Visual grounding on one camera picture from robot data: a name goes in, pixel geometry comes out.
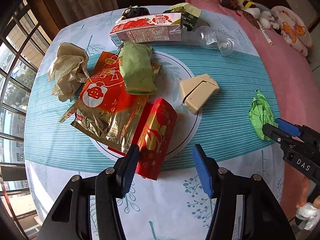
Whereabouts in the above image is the bee plush toy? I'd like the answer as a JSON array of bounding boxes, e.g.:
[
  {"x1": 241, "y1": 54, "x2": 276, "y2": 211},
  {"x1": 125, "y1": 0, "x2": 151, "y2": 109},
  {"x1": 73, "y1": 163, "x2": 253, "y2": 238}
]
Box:
[{"x1": 218, "y1": 0, "x2": 281, "y2": 34}]

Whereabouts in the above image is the red gold envelope packet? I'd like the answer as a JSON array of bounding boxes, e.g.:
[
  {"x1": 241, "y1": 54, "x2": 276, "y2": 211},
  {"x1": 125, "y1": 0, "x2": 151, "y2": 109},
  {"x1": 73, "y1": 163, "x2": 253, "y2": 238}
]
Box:
[{"x1": 116, "y1": 95, "x2": 177, "y2": 180}]

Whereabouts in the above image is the black crumpled wrapper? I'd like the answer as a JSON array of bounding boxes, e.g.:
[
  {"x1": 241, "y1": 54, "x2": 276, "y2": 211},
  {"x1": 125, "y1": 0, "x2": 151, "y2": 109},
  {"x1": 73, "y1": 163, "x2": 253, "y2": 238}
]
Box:
[{"x1": 120, "y1": 5, "x2": 150, "y2": 20}]

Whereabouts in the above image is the red gold foil snack bag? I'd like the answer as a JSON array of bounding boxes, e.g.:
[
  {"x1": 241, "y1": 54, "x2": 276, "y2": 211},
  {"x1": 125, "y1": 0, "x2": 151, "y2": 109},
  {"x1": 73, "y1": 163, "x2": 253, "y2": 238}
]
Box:
[{"x1": 59, "y1": 51, "x2": 148, "y2": 153}]

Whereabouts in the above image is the window with metal bars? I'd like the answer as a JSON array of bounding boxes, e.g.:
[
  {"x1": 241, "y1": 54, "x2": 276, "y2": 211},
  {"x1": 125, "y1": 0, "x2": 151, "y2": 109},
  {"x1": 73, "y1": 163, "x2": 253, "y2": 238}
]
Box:
[{"x1": 1, "y1": 0, "x2": 51, "y2": 239}]

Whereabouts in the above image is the green drink carton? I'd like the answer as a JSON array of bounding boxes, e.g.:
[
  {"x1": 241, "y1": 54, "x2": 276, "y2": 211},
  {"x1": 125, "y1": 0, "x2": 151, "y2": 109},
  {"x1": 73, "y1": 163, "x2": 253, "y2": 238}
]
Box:
[{"x1": 164, "y1": 3, "x2": 202, "y2": 31}]

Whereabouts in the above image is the green paper wrapper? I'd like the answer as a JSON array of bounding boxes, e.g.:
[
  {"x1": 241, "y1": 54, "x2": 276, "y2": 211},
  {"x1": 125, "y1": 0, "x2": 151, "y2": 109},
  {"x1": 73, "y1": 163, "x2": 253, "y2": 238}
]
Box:
[{"x1": 119, "y1": 41, "x2": 161, "y2": 95}]

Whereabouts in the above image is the beige plastic box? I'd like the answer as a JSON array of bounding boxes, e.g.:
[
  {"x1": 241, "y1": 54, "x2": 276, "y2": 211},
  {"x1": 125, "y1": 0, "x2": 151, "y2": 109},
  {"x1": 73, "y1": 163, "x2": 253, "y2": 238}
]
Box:
[{"x1": 180, "y1": 74, "x2": 220, "y2": 114}]

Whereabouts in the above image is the strawberry milk carton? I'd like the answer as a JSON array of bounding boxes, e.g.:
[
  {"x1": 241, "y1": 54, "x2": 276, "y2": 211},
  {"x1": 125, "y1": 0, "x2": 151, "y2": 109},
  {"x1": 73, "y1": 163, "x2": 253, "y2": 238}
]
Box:
[{"x1": 110, "y1": 12, "x2": 183, "y2": 46}]

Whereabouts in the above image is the white gloved hand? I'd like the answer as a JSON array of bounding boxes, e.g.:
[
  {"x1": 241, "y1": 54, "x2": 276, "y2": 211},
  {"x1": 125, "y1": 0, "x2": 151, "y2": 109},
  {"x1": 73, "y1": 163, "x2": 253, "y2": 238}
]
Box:
[{"x1": 296, "y1": 196, "x2": 320, "y2": 230}]

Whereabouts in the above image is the clear plastic bottle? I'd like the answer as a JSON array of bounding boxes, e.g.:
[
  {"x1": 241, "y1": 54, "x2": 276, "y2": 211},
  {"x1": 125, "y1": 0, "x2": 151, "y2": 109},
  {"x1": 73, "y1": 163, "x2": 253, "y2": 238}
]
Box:
[{"x1": 182, "y1": 26, "x2": 235, "y2": 56}]

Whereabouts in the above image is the crumpled beige paper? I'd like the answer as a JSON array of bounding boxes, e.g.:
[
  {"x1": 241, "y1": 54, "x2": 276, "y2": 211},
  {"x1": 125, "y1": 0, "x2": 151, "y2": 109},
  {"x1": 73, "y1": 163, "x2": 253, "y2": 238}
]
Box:
[{"x1": 48, "y1": 42, "x2": 89, "y2": 102}]

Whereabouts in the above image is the white marker pen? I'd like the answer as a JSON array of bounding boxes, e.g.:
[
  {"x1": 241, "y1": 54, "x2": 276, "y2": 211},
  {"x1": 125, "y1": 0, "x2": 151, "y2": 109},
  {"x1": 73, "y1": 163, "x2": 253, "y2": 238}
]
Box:
[{"x1": 257, "y1": 21, "x2": 273, "y2": 45}]

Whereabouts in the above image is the green paper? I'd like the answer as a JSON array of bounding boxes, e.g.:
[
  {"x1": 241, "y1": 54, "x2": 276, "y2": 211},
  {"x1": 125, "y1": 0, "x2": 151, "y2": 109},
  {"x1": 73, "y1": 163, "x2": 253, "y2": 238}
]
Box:
[{"x1": 248, "y1": 90, "x2": 278, "y2": 140}]

